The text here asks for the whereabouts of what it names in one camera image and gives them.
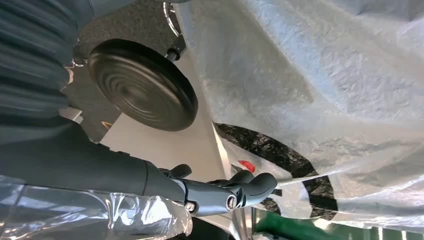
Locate black round levelling foot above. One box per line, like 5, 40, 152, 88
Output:
87, 33, 199, 132

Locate aluminium conveyor frame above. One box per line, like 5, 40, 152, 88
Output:
59, 49, 256, 240

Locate green conveyor belt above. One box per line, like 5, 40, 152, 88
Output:
255, 210, 424, 240

